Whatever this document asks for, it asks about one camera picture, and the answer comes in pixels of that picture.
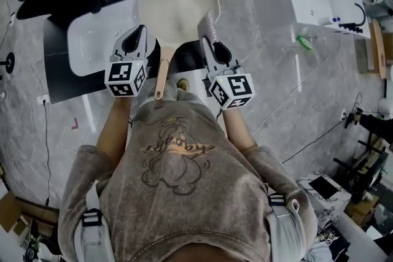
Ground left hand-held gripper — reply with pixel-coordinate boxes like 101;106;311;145
105;25;155;99

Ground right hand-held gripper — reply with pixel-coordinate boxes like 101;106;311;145
201;36;255;110

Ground white pan with wooden handle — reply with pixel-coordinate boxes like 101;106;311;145
138;0;222;101

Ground person's right forearm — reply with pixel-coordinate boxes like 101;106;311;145
220;106;258;155

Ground person's left forearm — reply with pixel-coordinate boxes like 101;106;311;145
95;96;138;163

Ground white rounded board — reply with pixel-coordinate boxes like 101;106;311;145
67;0;162;77

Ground green bottle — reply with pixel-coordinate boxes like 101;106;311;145
295;35;314;50

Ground black round stand base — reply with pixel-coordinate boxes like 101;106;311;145
0;52;16;74

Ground black curved faucet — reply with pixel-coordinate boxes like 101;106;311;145
354;2;368;31

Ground round wooden board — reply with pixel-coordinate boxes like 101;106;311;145
370;18;388;80

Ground marble patterned box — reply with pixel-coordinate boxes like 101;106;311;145
296;170;352;218

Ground black metal equipment rack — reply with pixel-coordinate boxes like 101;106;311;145
333;109;393;205

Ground brown cardboard boxes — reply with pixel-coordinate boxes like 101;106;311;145
0;190;60;240

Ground white flat panel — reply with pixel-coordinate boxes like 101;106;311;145
306;210;388;262

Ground white floor cable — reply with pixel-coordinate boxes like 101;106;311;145
251;45;340;136

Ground black floor cable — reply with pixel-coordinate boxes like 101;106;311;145
281;118;349;164

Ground black power cable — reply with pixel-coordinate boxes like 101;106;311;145
42;100;52;207

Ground grey harness strap with buckle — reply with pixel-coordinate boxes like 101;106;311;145
80;183;116;262
264;191;300;262

